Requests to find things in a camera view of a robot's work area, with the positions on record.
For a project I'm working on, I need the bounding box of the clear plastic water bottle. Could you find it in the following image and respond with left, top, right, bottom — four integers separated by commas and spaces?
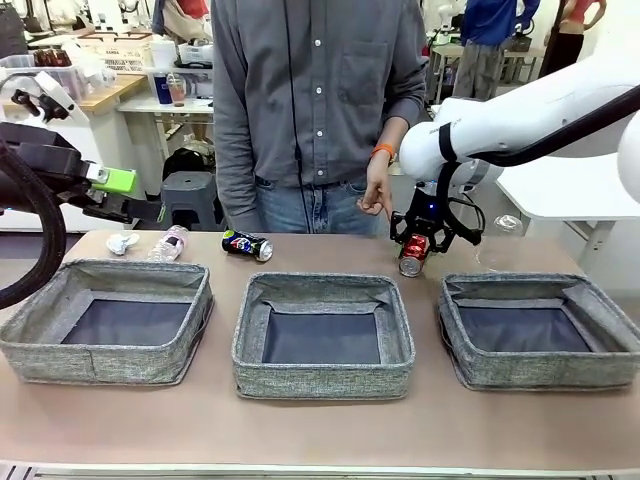
146, 224, 190, 262

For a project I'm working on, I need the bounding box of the grey fabric basket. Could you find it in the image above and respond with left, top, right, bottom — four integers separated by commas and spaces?
437, 272, 640, 391
0, 258, 215, 386
231, 272, 416, 400

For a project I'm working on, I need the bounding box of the person in grey shirt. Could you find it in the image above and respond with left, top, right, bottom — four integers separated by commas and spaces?
209, 0, 431, 236

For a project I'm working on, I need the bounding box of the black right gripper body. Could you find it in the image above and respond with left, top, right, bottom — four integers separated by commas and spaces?
407, 179, 451, 234

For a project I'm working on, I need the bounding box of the person in blue shirt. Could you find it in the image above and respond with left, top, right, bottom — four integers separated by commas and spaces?
452, 0, 541, 101

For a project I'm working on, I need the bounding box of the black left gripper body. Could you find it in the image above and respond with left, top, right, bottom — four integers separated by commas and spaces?
0, 122, 106, 216

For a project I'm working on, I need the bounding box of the white jar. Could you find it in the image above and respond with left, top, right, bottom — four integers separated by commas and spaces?
149, 37, 179, 71

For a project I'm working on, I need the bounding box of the white paper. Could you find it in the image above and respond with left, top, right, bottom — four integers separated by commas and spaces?
105, 232, 140, 256

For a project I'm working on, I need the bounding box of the black bag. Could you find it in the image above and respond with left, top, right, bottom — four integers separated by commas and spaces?
162, 147, 219, 181

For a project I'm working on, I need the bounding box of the brown bottle pack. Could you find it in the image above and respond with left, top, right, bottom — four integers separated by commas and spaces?
33, 47, 71, 69

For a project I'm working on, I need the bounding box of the person's left hand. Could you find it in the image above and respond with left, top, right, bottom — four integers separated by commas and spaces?
357, 159, 396, 224

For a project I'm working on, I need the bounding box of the dark blue Pepsi can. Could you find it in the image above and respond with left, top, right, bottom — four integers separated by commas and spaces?
222, 228, 275, 263

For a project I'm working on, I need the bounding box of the grey plastic stool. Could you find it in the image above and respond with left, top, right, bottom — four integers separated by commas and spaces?
160, 171, 224, 231

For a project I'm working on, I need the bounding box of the white slatted crate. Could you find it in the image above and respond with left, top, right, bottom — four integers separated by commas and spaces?
79, 30, 154, 76

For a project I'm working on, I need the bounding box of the pink drink bottle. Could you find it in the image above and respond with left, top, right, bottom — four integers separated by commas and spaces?
168, 72, 189, 107

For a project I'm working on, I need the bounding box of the white table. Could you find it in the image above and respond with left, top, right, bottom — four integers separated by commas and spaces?
494, 149, 640, 266

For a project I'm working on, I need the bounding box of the crushed red soda can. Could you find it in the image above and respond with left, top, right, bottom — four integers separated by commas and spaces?
398, 233, 431, 278

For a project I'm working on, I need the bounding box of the person's left forearm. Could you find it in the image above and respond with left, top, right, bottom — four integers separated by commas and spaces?
378, 117, 412, 151

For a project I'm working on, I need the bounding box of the thin black cord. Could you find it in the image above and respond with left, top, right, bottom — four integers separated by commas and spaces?
284, 0, 314, 234

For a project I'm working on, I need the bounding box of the clear plastic storage box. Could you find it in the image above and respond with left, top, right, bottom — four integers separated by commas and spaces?
0, 53, 89, 101

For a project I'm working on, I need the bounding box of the clear plastic cup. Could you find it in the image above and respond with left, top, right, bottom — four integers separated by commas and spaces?
474, 213, 524, 274

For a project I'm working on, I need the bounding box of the dark blue tumbler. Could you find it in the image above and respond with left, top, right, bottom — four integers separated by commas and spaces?
153, 72, 174, 106

